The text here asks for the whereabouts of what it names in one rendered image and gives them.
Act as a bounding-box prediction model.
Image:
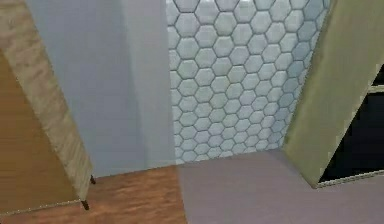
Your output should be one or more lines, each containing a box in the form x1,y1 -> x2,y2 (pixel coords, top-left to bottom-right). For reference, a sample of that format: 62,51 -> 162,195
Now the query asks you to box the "olive green shelf unit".
282,0 -> 384,190

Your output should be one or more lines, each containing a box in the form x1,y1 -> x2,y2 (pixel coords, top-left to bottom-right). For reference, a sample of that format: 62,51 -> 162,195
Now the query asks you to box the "light wooden cabinet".
0,0 -> 97,217

